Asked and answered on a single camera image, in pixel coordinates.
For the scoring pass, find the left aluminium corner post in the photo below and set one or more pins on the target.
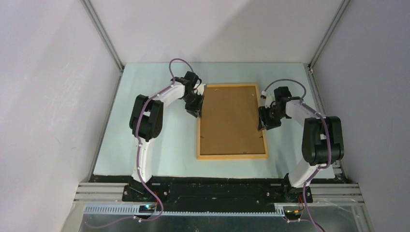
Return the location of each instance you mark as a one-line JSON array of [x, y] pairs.
[[103, 34]]

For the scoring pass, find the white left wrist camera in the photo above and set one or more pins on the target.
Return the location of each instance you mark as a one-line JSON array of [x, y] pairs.
[[200, 89]]

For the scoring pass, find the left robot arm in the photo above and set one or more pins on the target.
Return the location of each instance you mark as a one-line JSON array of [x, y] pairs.
[[146, 120]]

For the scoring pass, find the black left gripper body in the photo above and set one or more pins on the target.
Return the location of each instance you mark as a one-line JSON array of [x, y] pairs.
[[191, 102]]

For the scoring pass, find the brown cardboard backing board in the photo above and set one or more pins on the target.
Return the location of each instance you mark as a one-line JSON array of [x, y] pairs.
[[230, 120]]

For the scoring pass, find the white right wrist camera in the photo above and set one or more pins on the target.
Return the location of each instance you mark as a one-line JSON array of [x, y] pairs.
[[268, 99]]

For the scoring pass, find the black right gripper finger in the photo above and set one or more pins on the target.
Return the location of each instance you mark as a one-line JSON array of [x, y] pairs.
[[263, 116], [273, 123]]

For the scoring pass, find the right aluminium corner post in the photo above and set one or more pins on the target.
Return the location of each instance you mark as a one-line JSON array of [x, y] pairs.
[[329, 32]]

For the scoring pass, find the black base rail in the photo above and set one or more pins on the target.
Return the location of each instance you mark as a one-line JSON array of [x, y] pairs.
[[215, 195]]

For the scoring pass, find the aluminium corner post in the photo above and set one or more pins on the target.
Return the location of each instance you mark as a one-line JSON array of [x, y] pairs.
[[329, 32], [103, 34]]

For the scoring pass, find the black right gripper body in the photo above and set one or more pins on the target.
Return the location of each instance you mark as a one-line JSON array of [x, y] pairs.
[[272, 114]]

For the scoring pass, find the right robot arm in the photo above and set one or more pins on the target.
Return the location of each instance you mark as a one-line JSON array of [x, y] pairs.
[[322, 139]]

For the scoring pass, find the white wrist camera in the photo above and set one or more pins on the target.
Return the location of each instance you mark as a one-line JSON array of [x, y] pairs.
[[200, 89], [268, 99]]

